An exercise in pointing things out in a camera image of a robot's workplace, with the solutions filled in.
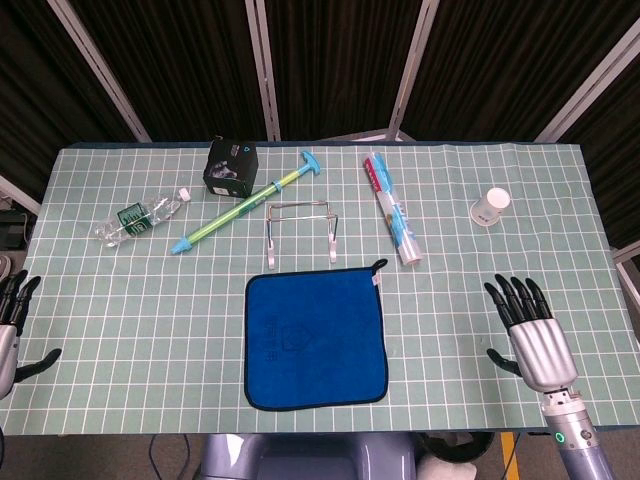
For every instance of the black cardboard box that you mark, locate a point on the black cardboard box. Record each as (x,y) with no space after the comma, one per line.
(231,167)

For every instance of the white paper cup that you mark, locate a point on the white paper cup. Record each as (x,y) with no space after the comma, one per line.
(489,206)

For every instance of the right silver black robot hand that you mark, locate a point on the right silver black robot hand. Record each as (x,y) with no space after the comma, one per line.
(542,350)

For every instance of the toothpaste tube package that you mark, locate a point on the toothpaste tube package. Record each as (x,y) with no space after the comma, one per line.
(395,210)

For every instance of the clear plastic water bottle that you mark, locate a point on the clear plastic water bottle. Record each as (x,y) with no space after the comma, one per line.
(132,220)

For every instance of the green grid cutting mat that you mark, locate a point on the green grid cutting mat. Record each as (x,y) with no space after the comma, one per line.
(150,325)

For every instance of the white partition frame post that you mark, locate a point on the white partition frame post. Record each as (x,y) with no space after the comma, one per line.
(20,197)
(590,82)
(102,75)
(265,75)
(412,75)
(627,255)

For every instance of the green blue water pump toy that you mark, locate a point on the green blue water pump toy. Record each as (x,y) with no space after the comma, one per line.
(240,205)

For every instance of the grey-blue robot torso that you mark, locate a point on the grey-blue robot torso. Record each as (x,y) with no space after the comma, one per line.
(310,457)

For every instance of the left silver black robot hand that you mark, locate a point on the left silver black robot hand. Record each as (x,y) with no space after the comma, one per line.
(10,345)

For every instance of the black round floor base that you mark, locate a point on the black round floor base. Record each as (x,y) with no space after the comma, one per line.
(455,445)

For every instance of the blue square cloth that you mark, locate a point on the blue square cloth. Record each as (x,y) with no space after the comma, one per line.
(315,340)

